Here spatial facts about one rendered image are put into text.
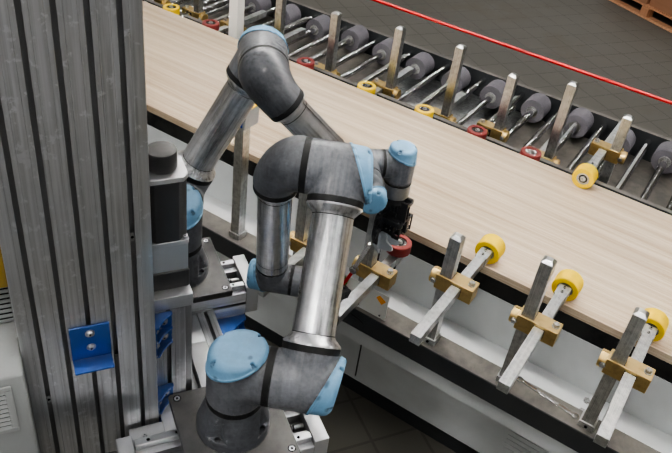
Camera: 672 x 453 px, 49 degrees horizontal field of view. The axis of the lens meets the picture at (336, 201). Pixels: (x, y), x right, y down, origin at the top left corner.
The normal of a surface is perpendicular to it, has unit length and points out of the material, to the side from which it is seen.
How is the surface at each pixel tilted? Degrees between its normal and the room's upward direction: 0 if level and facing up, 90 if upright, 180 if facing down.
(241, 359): 7
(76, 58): 90
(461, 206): 0
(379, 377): 90
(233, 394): 90
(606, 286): 0
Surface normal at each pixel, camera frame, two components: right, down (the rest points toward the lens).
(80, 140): 0.38, 0.58
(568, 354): -0.55, 0.44
